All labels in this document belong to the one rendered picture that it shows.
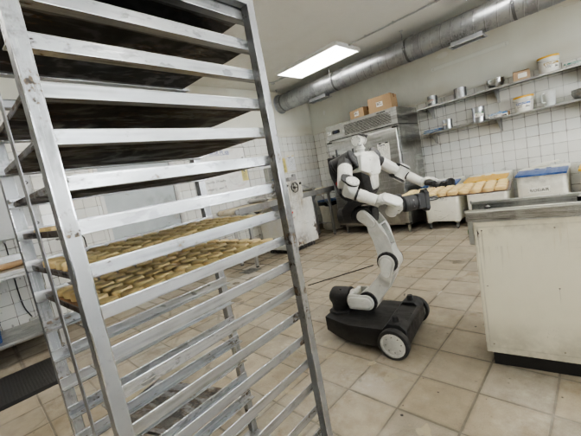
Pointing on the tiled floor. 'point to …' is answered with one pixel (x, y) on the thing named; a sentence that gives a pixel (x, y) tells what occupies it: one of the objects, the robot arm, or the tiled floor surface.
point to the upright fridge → (396, 121)
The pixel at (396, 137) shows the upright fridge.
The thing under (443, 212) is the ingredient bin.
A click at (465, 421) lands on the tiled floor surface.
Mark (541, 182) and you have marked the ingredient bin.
